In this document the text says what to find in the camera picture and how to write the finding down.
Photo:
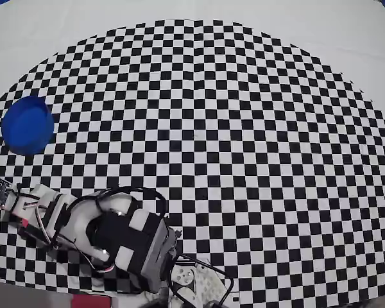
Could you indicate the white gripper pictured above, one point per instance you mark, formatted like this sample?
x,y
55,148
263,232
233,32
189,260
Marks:
x,y
22,208

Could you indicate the white and gray robot arm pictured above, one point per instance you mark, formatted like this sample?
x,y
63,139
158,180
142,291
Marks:
x,y
83,224

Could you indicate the blue round box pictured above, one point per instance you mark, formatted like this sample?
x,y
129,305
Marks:
x,y
25,128

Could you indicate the red flat object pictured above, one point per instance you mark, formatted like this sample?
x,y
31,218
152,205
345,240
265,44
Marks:
x,y
91,302

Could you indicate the white table cover sheet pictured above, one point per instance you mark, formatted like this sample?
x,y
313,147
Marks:
x,y
51,32

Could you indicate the black white checkered mat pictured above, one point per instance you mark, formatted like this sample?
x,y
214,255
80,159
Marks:
x,y
244,96

